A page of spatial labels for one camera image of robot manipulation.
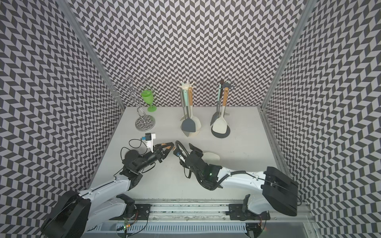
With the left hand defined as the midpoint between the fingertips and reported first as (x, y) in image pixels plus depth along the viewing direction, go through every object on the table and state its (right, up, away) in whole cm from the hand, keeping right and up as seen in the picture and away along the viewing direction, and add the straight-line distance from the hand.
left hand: (173, 146), depth 74 cm
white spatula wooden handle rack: (+12, +10, +21) cm, 26 cm away
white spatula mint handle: (+24, +25, +8) cm, 36 cm away
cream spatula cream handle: (+4, +25, +3) cm, 25 cm away
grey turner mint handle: (+6, +10, +16) cm, 20 cm away
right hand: (+7, -3, +5) cm, 9 cm away
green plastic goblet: (-22, +30, +27) cm, 46 cm away
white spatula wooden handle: (+27, +9, +17) cm, 33 cm away
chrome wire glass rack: (-28, +11, +35) cm, 46 cm away
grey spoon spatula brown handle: (+23, +14, +17) cm, 32 cm away
